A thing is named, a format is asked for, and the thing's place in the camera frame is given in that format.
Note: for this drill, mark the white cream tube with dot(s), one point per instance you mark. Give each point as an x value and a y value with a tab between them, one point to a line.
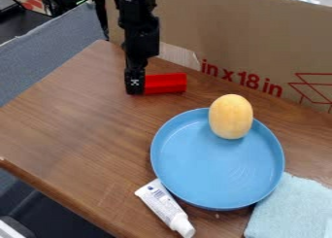
163	205

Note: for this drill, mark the yellow potato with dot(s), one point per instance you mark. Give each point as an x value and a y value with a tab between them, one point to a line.
231	116

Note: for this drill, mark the blue round plate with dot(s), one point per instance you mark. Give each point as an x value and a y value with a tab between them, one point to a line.
211	172

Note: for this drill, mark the grey fabric panel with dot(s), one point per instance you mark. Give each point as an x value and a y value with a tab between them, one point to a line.
33	55

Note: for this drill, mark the red rectangular block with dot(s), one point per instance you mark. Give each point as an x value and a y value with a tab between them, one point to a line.
166	83

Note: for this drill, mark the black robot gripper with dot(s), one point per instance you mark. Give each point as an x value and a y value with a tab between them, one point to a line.
141	45

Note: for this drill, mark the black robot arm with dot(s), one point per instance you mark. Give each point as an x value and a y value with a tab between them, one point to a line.
57	7

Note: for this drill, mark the light blue towel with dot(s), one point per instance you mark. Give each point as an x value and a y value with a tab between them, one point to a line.
295	212

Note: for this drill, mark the cardboard box wall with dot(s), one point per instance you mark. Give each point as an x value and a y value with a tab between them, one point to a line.
267	44

